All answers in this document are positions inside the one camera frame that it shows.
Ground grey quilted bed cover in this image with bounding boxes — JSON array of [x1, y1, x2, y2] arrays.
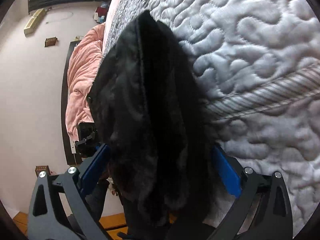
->
[[106, 0, 319, 239]]

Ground black pants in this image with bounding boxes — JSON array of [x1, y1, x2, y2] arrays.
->
[[87, 11, 218, 239]]

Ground pink fleece blanket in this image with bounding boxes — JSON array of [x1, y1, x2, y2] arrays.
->
[[65, 23, 105, 141]]

